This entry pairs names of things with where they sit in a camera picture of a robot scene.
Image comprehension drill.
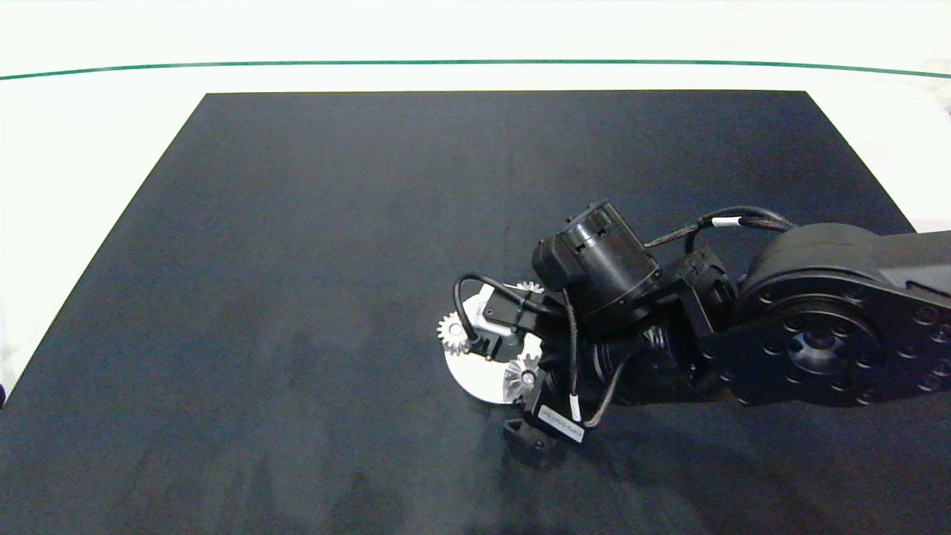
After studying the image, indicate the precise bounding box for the large steel gear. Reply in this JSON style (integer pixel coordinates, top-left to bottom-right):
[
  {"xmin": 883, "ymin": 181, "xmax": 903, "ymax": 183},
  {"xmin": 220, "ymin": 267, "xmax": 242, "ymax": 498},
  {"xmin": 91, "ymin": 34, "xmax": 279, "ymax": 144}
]
[{"xmin": 503, "ymin": 354, "xmax": 543, "ymax": 403}]

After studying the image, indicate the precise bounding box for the dark rectangular table mat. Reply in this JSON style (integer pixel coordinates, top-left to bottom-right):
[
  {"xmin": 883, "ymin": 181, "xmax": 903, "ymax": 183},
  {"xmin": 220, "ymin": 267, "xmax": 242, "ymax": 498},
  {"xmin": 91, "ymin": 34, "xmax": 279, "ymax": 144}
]
[{"xmin": 0, "ymin": 91, "xmax": 951, "ymax": 535}]

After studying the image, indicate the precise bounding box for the black cable loop at camera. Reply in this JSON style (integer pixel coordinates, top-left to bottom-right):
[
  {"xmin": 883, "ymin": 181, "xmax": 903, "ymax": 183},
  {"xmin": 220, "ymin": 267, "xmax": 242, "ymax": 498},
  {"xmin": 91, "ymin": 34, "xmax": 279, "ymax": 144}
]
[{"xmin": 453, "ymin": 273, "xmax": 567, "ymax": 351}]

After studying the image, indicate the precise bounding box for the thin black cable, white tag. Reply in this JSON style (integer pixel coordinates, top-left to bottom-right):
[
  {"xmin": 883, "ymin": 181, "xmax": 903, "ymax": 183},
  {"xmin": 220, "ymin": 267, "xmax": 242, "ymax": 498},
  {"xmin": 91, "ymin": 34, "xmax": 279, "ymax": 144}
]
[{"xmin": 561, "ymin": 291, "xmax": 583, "ymax": 423}]

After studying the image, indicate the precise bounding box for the boxy wrist camera, shiny side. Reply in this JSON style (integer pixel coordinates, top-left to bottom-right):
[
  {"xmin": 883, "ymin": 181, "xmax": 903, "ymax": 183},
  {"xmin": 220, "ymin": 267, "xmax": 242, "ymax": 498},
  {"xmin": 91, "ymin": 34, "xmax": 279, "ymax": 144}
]
[{"xmin": 474, "ymin": 285, "xmax": 525, "ymax": 337}]

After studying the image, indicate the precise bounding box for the round white plate with pins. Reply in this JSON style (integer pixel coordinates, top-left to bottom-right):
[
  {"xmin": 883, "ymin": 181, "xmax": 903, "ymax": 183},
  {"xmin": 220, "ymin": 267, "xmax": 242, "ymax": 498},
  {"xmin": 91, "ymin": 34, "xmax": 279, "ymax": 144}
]
[{"xmin": 444, "ymin": 285, "xmax": 545, "ymax": 406}]

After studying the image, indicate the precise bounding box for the black cable loop, white tag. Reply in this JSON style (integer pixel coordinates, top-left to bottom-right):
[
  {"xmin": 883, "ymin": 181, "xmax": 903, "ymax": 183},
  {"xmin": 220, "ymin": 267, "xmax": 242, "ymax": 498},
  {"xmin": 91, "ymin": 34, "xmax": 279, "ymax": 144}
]
[{"xmin": 643, "ymin": 205, "xmax": 797, "ymax": 250}]

